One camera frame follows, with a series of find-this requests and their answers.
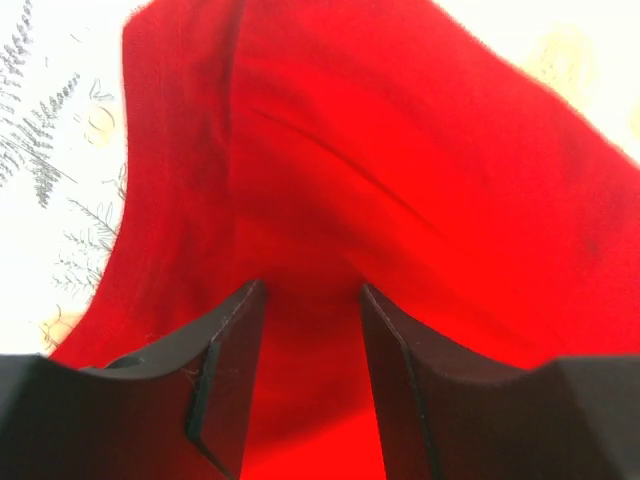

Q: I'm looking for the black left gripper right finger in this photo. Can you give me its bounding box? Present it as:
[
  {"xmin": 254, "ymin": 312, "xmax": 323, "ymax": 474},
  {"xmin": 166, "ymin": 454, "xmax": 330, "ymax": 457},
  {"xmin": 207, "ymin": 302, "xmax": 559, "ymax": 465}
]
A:
[{"xmin": 360, "ymin": 285, "xmax": 639, "ymax": 480}]

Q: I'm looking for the red t shirt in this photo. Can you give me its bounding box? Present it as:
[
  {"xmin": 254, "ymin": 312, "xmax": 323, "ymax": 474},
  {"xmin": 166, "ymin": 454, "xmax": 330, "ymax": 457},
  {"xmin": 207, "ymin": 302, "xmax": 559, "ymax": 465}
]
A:
[{"xmin": 54, "ymin": 1, "xmax": 639, "ymax": 479}]

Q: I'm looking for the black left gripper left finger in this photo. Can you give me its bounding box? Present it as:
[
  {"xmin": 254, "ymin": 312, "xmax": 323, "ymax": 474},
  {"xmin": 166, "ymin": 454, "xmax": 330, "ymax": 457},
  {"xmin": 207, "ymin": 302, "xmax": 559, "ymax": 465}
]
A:
[{"xmin": 1, "ymin": 281, "xmax": 265, "ymax": 480}]

